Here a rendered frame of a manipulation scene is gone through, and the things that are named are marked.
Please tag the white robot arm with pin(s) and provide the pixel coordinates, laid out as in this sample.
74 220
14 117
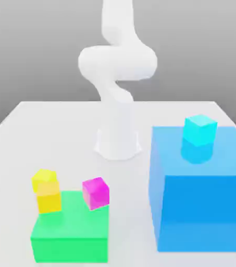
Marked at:
117 62

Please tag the small magenta cube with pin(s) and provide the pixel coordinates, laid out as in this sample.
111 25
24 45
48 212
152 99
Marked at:
97 193

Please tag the small sky blue cube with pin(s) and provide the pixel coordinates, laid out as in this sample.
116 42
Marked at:
197 154

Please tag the small cyan cube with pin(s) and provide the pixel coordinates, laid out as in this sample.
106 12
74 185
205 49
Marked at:
200 131

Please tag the small bright yellow cube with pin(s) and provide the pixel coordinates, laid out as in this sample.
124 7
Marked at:
42 175

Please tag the small golden yellow cube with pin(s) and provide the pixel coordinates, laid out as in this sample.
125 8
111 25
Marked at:
49 201

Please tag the large blue box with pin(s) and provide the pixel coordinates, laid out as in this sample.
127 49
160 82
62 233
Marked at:
205 208

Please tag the large green box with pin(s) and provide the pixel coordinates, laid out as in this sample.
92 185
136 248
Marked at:
71 239

